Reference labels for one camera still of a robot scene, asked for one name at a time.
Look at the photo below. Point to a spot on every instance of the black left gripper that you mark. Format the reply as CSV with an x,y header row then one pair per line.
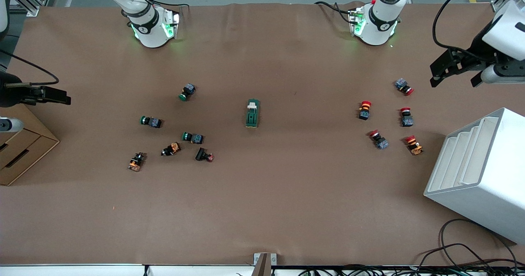
x,y
479,45

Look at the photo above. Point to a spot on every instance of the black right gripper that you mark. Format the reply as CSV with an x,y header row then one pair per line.
x,y
9,90

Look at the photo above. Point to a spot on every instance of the green load switch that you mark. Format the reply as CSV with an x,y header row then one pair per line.
x,y
252,114

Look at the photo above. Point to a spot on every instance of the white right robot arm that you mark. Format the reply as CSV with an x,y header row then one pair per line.
x,y
149,30

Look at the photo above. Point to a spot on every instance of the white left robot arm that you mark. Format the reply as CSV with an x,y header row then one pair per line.
x,y
377,26

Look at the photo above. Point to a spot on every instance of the red push button blue block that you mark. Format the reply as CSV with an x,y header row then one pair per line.
x,y
378,139
404,86
406,117

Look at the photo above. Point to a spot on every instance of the brown cardboard box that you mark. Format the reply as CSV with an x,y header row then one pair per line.
x,y
24,149

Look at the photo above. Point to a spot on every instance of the red push button orange block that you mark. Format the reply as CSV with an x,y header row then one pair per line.
x,y
414,144
364,110

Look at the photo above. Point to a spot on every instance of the green push button blue block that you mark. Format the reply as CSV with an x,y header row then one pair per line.
x,y
151,122
187,92
192,137

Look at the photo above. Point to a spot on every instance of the black push button orange block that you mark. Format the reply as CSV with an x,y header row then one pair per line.
x,y
171,149
135,162

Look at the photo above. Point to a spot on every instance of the white stepped rack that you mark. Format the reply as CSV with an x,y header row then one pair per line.
x,y
484,185

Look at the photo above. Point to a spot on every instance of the black push button red block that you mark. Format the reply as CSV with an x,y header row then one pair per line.
x,y
204,155

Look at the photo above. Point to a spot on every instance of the white table edge rail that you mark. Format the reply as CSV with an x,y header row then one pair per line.
x,y
82,270

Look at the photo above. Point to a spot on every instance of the metal table bracket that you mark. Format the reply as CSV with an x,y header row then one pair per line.
x,y
264,261

